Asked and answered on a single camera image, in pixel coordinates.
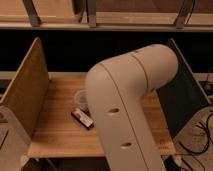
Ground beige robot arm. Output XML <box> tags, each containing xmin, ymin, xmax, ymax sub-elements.
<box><xmin>85</xmin><ymin>44</ymin><xmax>178</xmax><ymax>171</ymax></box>

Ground clear plastic cup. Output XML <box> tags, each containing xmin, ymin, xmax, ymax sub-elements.
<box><xmin>74</xmin><ymin>89</ymin><xmax>89</xmax><ymax>112</ymax></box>

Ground dark rectangular snack package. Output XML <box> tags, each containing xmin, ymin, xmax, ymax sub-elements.
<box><xmin>71</xmin><ymin>108</ymin><xmax>93</xmax><ymax>129</ymax></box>

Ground right dark side panel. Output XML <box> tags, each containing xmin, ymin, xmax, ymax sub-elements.
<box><xmin>157</xmin><ymin>39</ymin><xmax>211</xmax><ymax>138</ymax></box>

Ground left wooden side panel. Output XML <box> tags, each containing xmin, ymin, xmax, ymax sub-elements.
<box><xmin>0</xmin><ymin>38</ymin><xmax>49</xmax><ymax>145</ymax></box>

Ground middle metal shelf bracket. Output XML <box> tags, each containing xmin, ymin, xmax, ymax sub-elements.
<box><xmin>86</xmin><ymin>0</ymin><xmax>96</xmax><ymax>28</ymax></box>

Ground metal shelf bracket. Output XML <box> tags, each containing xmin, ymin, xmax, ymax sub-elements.
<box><xmin>174</xmin><ymin>0</ymin><xmax>195</xmax><ymax>29</ymax></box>
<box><xmin>86</xmin><ymin>0</ymin><xmax>96</xmax><ymax>28</ymax></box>
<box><xmin>22</xmin><ymin>0</ymin><xmax>41</xmax><ymax>27</ymax></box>

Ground left metal shelf bracket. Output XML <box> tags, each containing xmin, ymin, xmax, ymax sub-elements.
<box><xmin>22</xmin><ymin>0</ymin><xmax>41</xmax><ymax>27</ymax></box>

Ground right metal shelf bracket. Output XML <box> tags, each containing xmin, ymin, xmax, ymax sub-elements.
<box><xmin>174</xmin><ymin>0</ymin><xmax>195</xmax><ymax>29</ymax></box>

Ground black cables on floor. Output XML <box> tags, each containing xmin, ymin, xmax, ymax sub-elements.
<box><xmin>165</xmin><ymin>66</ymin><xmax>213</xmax><ymax>171</ymax></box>

